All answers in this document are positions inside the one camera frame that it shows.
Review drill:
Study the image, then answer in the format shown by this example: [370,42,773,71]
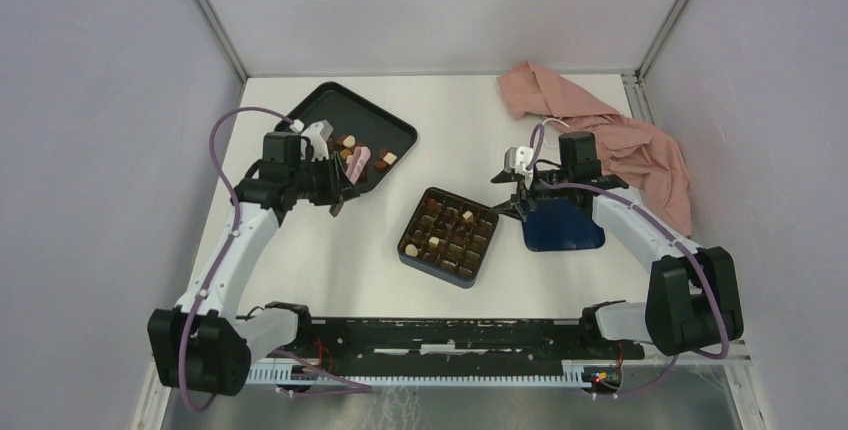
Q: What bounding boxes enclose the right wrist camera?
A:
[503,146,536,178]

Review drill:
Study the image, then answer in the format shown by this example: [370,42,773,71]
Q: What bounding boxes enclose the pink cat paw tongs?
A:
[346,146,371,184]

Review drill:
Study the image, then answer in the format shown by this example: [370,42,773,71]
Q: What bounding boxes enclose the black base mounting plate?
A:
[283,317,645,377]

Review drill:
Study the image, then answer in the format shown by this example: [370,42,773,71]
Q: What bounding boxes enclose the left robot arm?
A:
[147,121,359,396]

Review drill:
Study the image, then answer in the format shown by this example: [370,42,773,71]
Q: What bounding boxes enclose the white slotted cable duct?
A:
[246,359,591,389]

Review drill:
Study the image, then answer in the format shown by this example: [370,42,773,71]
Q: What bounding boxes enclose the pink cloth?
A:
[497,62,693,236]

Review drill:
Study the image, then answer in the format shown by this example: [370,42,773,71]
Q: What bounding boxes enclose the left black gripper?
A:
[289,151,360,207]

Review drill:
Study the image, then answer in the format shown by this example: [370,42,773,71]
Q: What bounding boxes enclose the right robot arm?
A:
[492,126,744,360]

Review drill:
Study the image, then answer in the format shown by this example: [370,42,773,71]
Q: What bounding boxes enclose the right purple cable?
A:
[526,122,731,398]

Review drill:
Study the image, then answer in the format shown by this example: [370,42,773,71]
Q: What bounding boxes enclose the blue chocolate box with insert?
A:
[397,187,499,289]

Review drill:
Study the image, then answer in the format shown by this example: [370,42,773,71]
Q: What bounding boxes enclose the blue box lid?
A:
[522,200,606,252]

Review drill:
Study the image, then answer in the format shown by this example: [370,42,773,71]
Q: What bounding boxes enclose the black plastic tray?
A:
[287,81,418,194]

